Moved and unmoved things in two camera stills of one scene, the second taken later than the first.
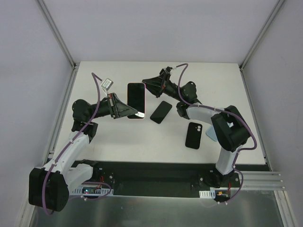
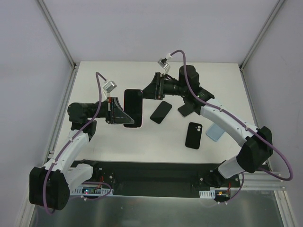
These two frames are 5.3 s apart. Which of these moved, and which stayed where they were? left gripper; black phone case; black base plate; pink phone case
Moved: left gripper; pink phone case
Stayed: black base plate; black phone case
